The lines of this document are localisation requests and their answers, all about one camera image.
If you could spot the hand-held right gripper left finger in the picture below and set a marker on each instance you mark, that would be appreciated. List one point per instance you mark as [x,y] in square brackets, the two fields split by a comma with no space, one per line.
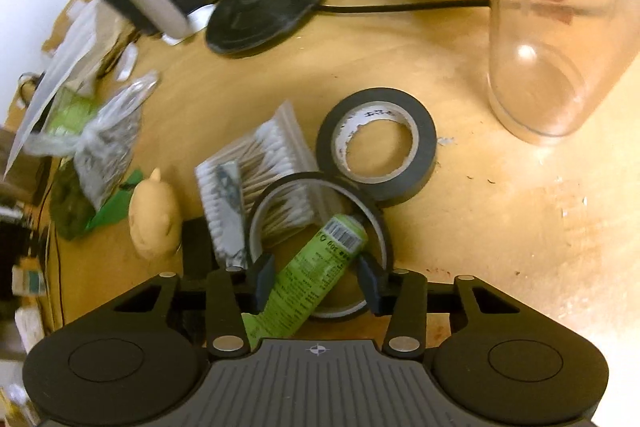
[263,283]

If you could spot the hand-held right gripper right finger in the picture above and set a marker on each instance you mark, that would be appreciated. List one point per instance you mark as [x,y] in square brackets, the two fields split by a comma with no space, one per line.
[370,287]

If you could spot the green tube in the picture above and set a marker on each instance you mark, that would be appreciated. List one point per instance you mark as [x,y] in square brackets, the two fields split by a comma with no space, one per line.
[310,274]

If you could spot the black electrical tape roll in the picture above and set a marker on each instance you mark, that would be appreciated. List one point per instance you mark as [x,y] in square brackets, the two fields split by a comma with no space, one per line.
[327,142]

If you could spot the wooden desktop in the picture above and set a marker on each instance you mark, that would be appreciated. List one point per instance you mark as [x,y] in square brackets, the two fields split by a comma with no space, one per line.
[240,82]

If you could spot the bag of cotton swabs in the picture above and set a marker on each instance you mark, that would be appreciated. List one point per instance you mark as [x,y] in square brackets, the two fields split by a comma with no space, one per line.
[270,157]

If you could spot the beige toy figure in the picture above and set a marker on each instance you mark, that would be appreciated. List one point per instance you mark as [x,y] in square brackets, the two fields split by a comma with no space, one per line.
[152,222]

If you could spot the green plastic piece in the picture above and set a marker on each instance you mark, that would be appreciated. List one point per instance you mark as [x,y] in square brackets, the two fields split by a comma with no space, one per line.
[115,207]

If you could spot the clear bag of seeds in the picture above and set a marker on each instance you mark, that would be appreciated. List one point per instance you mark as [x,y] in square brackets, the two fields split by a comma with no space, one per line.
[107,147]

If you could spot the dark green bag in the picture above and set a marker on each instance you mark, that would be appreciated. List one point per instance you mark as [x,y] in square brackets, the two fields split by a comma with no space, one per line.
[67,207]

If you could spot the green container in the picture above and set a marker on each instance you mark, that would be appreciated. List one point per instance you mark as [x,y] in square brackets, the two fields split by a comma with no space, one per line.
[70,117]

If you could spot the black kettle base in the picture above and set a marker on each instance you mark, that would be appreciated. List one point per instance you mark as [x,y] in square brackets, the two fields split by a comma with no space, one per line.
[260,17]

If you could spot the white plastic stand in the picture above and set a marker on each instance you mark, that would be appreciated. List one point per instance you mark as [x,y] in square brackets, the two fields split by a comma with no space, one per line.
[197,23]

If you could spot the clear shaker bottle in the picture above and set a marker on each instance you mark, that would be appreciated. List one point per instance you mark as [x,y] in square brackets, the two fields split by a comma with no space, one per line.
[550,72]

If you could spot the clear plastic sheet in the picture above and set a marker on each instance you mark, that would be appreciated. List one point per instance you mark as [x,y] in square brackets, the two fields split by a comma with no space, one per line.
[55,72]

